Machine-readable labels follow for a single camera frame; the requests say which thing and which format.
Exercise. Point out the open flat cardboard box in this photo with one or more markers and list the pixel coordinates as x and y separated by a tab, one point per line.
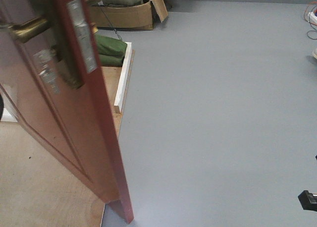
139	17

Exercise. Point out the white power strip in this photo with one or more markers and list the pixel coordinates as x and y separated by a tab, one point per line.
312	18

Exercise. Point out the brass door handle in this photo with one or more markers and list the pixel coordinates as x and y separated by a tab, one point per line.
30	29

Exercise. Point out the far white edge batten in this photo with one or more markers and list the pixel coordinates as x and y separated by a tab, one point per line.
123	79

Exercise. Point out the brass handle back plate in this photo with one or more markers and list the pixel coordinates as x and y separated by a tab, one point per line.
67	67

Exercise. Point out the upper far green sandbag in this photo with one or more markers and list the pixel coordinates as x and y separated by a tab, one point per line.
110	46

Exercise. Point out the brown wooden door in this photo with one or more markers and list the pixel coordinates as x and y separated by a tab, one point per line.
51	76

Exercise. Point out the green sandbag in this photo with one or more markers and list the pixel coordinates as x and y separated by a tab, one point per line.
107	60
110	46

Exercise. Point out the lower far green sandbag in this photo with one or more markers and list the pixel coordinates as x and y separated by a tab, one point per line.
107	60

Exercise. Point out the silver latch plate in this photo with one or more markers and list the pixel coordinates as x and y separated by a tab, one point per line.
83	34

